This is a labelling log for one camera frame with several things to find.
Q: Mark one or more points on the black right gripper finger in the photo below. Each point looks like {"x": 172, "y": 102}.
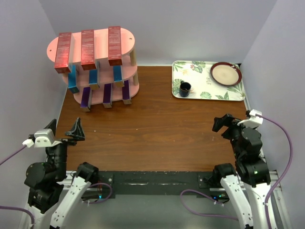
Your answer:
{"x": 220, "y": 122}
{"x": 231, "y": 133}

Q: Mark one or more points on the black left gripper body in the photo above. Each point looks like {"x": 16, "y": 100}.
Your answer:
{"x": 60, "y": 150}

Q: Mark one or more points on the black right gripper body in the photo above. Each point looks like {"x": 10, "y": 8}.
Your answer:
{"x": 234, "y": 123}

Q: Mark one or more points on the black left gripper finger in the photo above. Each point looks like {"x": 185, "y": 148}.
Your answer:
{"x": 76, "y": 133}
{"x": 49, "y": 130}

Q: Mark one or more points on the blue toothpaste box front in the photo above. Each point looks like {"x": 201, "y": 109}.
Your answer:
{"x": 73, "y": 85}

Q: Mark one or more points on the blue toothpaste box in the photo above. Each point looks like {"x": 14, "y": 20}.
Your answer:
{"x": 94, "y": 81}
{"x": 73, "y": 85}
{"x": 117, "y": 76}

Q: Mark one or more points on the silver purple toothpaste box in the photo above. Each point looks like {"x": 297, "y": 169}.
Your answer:
{"x": 107, "y": 96}

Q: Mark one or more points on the red toothpaste box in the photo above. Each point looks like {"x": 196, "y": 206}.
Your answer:
{"x": 64, "y": 53}
{"x": 114, "y": 46}
{"x": 88, "y": 60}

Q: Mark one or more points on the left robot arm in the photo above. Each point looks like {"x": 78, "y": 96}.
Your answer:
{"x": 44, "y": 179}

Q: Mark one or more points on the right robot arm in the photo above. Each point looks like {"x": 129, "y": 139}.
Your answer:
{"x": 248, "y": 181}

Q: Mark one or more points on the pink three-tier shelf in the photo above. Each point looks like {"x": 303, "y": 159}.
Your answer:
{"x": 129, "y": 65}

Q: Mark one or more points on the dark blue mug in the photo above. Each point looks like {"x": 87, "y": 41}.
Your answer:
{"x": 184, "y": 89}

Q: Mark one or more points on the red rimmed beige plate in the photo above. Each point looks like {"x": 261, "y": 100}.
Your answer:
{"x": 226, "y": 74}

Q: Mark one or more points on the floral serving tray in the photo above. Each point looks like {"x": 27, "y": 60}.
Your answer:
{"x": 203, "y": 86}

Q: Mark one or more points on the black base mat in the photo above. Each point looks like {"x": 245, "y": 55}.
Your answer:
{"x": 160, "y": 183}

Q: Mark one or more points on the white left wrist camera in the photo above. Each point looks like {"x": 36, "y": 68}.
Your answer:
{"x": 41, "y": 139}

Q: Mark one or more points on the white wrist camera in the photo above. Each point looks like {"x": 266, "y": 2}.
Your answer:
{"x": 254, "y": 119}
{"x": 41, "y": 139}

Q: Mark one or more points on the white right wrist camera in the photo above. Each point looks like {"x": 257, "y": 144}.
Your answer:
{"x": 254, "y": 119}

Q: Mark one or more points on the aluminium frame rail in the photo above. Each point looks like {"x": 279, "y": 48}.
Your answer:
{"x": 280, "y": 211}

